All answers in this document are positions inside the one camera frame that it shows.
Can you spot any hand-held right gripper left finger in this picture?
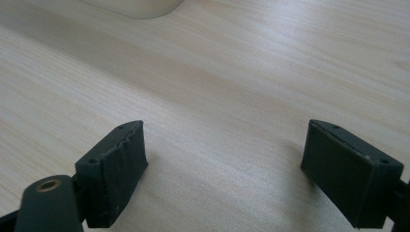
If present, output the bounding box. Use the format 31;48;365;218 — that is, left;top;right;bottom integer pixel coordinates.
74;120;150;229

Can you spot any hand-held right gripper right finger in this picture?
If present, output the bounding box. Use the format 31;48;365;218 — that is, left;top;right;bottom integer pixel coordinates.
300;119;405;230

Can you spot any cream white container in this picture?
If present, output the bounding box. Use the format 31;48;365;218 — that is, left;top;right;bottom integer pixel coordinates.
79;0;186;20

